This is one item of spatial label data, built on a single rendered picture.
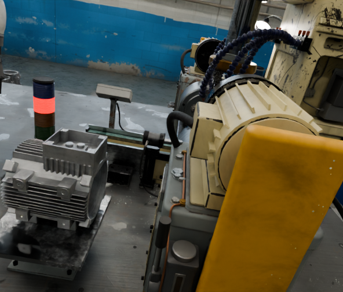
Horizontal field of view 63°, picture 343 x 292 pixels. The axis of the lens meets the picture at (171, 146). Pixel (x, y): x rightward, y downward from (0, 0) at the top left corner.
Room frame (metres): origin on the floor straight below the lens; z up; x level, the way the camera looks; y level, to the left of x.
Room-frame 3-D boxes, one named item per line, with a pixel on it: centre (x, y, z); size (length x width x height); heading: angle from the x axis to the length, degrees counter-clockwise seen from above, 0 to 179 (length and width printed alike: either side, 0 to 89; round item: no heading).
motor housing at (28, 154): (0.59, 0.26, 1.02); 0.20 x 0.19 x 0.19; 90
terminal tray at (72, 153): (0.59, 0.22, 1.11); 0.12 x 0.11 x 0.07; 90
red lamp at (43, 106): (0.79, 0.40, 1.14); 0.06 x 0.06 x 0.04
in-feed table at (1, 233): (0.56, 0.27, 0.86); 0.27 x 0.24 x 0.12; 1
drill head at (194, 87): (1.45, -0.12, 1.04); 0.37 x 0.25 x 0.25; 1
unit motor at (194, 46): (1.73, -0.09, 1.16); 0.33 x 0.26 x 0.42; 1
